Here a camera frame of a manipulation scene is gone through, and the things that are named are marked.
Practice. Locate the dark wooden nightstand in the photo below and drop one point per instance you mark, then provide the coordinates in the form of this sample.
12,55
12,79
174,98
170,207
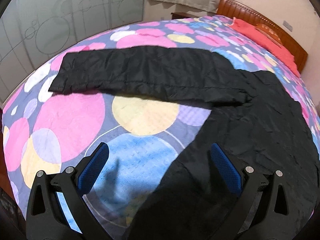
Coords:
182,15

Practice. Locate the black puffer jacket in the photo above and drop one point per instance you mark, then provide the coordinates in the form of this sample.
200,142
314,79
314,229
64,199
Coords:
208,150

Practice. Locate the white wall socket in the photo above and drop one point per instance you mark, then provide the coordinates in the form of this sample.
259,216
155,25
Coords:
288,26

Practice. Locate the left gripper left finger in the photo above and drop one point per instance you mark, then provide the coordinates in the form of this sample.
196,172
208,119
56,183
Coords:
56,208

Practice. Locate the colourful circle-pattern bedspread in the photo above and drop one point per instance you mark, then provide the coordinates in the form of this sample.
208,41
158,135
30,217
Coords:
42,131

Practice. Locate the wooden headboard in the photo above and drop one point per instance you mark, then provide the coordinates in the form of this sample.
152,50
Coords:
232,8

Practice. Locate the frosted glass wardrobe doors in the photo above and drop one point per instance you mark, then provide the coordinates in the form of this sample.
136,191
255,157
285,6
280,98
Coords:
33,31

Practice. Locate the orange embroidered pillow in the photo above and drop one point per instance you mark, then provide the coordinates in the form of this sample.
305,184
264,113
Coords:
269,33

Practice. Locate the red blanket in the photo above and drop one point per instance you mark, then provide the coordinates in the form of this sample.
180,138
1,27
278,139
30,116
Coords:
267,42

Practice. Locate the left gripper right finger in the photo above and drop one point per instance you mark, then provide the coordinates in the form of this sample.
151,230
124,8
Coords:
262,210

